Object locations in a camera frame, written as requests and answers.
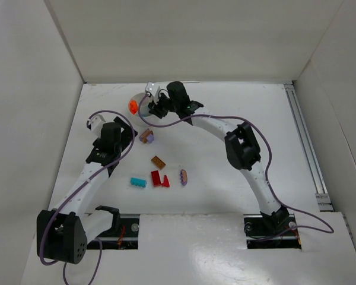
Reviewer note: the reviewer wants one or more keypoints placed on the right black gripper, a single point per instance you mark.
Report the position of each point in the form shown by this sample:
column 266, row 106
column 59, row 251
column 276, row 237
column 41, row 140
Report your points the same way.
column 159, row 106

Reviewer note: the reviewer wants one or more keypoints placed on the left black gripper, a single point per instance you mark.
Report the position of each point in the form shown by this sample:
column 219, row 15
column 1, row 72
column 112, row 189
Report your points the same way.
column 126, row 128

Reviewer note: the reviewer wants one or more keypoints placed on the orange lego brick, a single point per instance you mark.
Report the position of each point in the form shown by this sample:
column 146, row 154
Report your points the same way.
column 133, row 107

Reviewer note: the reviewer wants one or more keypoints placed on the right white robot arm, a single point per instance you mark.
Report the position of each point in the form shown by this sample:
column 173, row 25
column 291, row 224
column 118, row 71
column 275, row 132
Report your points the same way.
column 241, row 146

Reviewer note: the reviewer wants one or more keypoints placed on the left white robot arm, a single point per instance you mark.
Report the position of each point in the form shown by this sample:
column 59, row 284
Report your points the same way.
column 65, row 231

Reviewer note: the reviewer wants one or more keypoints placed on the purple brown lego assembly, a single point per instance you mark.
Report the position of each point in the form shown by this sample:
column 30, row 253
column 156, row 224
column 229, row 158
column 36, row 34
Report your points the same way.
column 147, row 136

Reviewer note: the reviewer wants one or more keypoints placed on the white round divided container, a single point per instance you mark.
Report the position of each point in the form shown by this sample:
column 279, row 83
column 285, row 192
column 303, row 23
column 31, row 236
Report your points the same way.
column 143, row 111

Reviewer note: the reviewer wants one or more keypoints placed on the brown flat lego plate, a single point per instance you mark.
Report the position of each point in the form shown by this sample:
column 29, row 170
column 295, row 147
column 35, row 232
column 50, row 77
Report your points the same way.
column 158, row 162

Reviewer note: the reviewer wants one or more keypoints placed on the long teal lego brick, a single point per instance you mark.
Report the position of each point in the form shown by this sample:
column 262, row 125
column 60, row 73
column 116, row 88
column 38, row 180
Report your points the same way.
column 138, row 182

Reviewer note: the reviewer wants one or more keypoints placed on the red rectangular lego brick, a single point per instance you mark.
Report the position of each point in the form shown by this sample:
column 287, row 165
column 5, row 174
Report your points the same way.
column 155, row 176

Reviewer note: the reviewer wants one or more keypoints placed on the red sloped lego piece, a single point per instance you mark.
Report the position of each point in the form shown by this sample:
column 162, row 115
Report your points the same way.
column 165, row 183

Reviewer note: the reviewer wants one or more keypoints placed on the purple oval lego plate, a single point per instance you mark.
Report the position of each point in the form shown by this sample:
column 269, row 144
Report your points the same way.
column 183, row 177

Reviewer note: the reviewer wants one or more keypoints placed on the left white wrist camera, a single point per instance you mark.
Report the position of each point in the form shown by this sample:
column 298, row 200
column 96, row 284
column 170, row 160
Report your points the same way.
column 95, row 123

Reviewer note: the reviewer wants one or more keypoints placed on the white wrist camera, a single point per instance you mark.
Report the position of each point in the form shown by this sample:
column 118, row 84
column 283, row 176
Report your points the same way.
column 152, row 91
column 95, row 123

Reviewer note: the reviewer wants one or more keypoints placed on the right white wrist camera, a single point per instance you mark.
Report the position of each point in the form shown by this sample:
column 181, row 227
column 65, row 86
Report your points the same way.
column 152, row 91

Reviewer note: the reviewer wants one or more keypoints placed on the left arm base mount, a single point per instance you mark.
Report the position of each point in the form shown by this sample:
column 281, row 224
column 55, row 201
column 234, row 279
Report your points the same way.
column 125, row 237

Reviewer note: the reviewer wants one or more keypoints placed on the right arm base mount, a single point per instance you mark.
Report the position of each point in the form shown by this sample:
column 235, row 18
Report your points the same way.
column 258, row 236

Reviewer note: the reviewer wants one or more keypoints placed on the aluminium rail right side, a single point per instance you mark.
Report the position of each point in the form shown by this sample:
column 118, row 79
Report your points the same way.
column 322, row 196

